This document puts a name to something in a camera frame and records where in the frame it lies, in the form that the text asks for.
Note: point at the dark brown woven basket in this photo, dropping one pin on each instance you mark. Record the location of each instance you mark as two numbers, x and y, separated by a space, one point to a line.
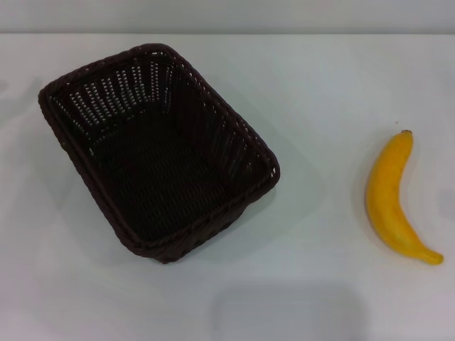
160 170

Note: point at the yellow banana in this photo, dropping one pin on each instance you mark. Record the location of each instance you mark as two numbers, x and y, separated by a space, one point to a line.
384 199

